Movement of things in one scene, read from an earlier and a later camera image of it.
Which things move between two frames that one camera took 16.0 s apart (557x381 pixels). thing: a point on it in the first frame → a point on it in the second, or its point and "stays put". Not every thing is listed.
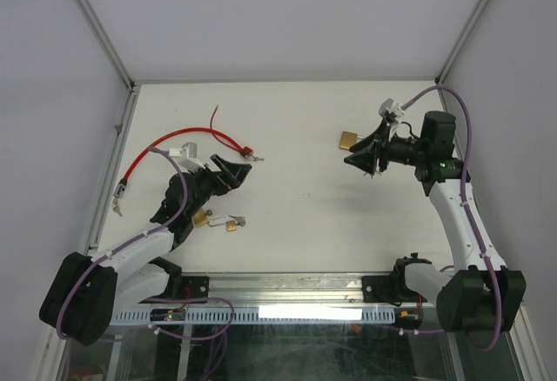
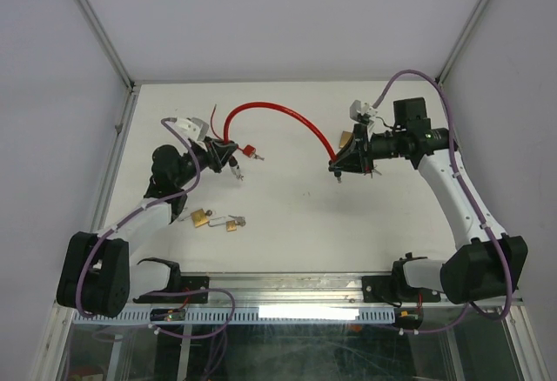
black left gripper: (231, 176) → (217, 153)
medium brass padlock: (201, 217) stays put
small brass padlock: (231, 225) stays put
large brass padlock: (348, 139) stays put
